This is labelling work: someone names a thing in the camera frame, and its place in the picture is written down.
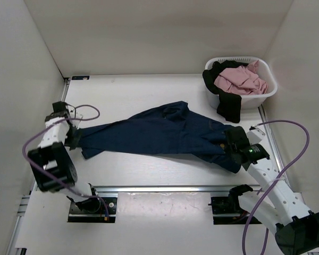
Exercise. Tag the black garment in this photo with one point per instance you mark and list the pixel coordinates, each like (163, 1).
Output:
(229, 104)

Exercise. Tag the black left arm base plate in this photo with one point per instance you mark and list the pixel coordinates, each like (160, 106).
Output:
(93, 211)

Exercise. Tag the aluminium table edge rail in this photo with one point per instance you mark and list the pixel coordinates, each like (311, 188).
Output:
(105, 191)

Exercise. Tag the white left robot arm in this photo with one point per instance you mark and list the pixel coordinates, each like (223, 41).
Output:
(51, 164)

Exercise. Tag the aluminium right side rail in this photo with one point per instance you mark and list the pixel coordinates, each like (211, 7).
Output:
(271, 140)

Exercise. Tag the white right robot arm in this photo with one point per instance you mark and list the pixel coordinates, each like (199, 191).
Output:
(293, 224)

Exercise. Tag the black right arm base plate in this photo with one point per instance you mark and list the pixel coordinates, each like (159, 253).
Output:
(226, 213)

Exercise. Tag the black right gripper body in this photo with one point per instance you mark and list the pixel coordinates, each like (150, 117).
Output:
(233, 149)

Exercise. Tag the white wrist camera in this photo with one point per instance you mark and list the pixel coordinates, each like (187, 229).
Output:
(77, 112)
(255, 135)

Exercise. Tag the dark blue denim trousers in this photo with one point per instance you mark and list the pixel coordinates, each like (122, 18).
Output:
(164, 130)

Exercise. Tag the pink garment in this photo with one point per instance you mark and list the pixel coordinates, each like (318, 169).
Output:
(242, 80)

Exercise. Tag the white laundry basket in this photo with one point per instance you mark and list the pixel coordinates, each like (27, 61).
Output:
(247, 102)

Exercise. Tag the small blue label sticker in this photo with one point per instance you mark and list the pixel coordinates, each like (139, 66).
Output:
(80, 77)

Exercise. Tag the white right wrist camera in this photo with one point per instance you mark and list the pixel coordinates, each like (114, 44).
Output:
(255, 135)

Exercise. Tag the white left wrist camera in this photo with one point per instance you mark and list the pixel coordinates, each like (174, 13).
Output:
(77, 112)

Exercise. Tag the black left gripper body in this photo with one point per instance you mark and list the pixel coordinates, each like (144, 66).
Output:
(71, 141)

